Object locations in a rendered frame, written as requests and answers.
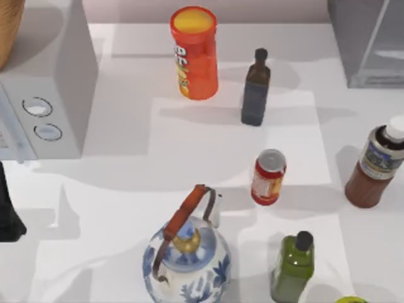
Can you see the orange tall can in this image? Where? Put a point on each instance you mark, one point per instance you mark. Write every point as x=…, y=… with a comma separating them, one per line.
x=197, y=63

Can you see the grey cabinet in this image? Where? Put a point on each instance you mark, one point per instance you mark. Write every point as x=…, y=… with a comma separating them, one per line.
x=369, y=41

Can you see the yellow green round object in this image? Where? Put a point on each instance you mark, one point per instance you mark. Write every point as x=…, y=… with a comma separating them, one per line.
x=350, y=300

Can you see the brown bottle with white cap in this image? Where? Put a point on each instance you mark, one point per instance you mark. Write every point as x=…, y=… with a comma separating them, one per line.
x=372, y=170

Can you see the blue and white teapot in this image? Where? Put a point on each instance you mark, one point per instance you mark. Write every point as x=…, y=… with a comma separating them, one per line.
x=189, y=262

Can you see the round microwave knob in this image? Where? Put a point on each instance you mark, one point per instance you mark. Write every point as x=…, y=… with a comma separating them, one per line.
x=48, y=131
x=37, y=106

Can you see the pale microwave oven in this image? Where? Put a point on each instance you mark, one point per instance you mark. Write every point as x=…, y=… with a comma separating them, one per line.
x=47, y=94

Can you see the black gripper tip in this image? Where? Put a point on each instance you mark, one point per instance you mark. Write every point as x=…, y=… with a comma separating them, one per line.
x=8, y=214

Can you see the green bottle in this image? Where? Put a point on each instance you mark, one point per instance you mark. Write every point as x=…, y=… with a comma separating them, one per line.
x=292, y=271

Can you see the red and white can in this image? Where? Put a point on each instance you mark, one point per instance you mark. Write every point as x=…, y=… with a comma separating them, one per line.
x=267, y=180

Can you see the dark brown bottle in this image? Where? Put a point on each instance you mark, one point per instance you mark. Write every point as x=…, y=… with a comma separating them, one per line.
x=255, y=91

